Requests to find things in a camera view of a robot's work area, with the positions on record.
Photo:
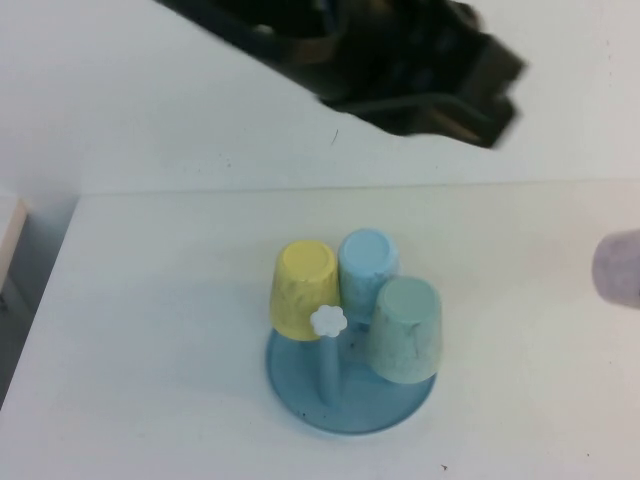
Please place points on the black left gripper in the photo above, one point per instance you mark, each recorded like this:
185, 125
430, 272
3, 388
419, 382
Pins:
380, 50

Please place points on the pink marbled plastic cup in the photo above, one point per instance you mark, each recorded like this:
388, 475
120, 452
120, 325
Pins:
617, 270

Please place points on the light blue marbled plastic cup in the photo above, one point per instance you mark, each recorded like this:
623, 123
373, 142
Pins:
367, 260

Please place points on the green marbled plastic cup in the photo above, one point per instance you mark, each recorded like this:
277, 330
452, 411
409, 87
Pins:
407, 330

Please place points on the yellow marbled plastic cup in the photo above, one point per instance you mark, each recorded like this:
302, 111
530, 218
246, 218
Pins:
302, 280

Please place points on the blue round cup stand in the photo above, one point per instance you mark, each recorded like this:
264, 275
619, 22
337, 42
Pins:
380, 405

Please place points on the beige furniture panel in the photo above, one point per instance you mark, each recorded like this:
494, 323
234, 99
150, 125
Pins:
12, 240

